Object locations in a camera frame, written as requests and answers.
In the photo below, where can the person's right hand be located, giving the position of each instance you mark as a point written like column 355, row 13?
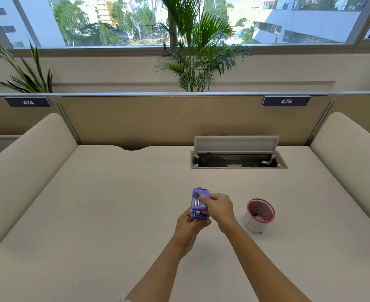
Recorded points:
column 219, row 209

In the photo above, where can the person's left hand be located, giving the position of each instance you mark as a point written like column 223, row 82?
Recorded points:
column 186, row 231

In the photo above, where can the person's left thumb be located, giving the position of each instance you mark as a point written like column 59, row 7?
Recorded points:
column 203, row 223

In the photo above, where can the person's right thumb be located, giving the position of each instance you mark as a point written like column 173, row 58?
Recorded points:
column 205, row 205

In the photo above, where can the purple plastic hole punch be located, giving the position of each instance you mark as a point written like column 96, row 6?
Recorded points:
column 199, row 204

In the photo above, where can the person's right forearm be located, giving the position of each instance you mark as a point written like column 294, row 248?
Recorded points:
column 257, row 264

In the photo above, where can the person's left forearm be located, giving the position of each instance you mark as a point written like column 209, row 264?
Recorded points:
column 155, row 275

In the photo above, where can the white cup with red rim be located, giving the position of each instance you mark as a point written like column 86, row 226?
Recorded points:
column 259, row 215

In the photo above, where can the beige desk partition panel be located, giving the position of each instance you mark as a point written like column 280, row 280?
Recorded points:
column 185, row 119

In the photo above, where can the dark blue desk number sign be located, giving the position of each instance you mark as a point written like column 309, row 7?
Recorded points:
column 27, row 102
column 286, row 101

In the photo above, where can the beige padded side divider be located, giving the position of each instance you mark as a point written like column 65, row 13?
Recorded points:
column 351, row 166
column 21, row 172

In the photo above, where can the tall green palm plant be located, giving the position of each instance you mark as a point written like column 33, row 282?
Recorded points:
column 196, row 47

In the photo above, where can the spiky green leaf plant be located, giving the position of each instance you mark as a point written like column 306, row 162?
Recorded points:
column 27, row 73

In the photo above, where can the window frame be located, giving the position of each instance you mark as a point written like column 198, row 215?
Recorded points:
column 185, row 43

